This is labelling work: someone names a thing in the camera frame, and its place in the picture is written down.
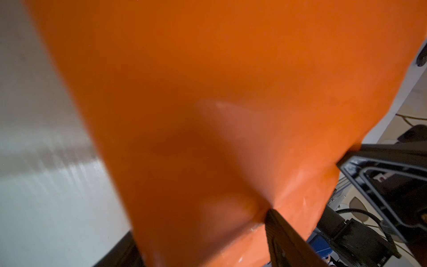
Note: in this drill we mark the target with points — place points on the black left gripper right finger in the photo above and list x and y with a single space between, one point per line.
286 247

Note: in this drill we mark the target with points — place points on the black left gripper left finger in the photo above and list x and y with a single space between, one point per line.
124 254

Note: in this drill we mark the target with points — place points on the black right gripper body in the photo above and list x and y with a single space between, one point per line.
393 179

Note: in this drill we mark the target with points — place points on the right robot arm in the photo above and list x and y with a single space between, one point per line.
360 246

